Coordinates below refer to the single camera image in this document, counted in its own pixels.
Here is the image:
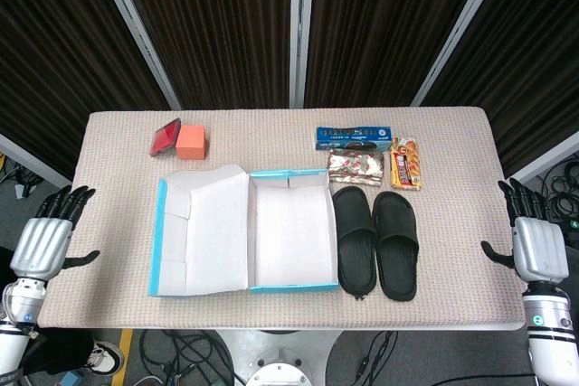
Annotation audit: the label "black trouser leg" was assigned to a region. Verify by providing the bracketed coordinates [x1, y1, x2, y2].
[20, 328, 95, 377]

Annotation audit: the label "yellow snack packet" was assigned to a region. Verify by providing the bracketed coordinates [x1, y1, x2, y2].
[389, 135, 425, 191]

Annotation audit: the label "grey partition post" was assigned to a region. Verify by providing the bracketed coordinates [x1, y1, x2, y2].
[410, 0, 516, 108]
[289, 0, 317, 109]
[89, 0, 183, 110]
[505, 131, 579, 184]
[0, 132, 72, 188]

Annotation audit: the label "orange block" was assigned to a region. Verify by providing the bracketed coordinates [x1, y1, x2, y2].
[175, 126, 209, 161]

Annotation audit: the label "black cable with inline adapter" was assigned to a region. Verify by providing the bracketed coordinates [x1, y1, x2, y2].
[352, 330, 400, 386]

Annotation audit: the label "white black sneaker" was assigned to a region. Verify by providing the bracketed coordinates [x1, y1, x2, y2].
[84, 334, 125, 377]

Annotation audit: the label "silver red snack packet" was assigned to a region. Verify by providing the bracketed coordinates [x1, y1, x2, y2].
[326, 148, 385, 188]

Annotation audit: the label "coiled black floor cables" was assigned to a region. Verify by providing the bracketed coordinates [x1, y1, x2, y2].
[536, 162, 579, 224]

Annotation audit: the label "tangled black floor cables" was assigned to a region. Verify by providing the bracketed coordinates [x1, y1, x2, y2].
[138, 329, 237, 386]

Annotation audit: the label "teal cardboard shoe box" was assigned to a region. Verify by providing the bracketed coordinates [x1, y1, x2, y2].
[147, 164, 340, 300]

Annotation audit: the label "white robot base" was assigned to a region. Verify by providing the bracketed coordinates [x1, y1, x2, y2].
[216, 329, 346, 386]

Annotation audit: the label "dark ribbed partition panel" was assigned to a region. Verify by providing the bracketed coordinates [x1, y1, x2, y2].
[111, 0, 293, 109]
[305, 0, 495, 109]
[422, 0, 579, 175]
[0, 0, 169, 173]

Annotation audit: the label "beige textured table cloth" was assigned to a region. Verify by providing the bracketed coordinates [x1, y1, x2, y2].
[35, 108, 528, 331]

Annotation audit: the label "blue cookie package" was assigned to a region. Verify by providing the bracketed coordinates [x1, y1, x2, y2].
[315, 126, 393, 153]

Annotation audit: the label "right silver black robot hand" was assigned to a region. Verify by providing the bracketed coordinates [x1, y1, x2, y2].
[479, 178, 570, 284]

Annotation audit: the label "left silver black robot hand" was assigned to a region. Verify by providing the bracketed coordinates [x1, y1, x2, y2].
[9, 184, 101, 279]

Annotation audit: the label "flat red case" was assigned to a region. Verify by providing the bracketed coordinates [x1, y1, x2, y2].
[147, 117, 183, 157]

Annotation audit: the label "black slipper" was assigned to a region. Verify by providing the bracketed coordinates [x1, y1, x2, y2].
[371, 191, 421, 302]
[332, 186, 379, 302]

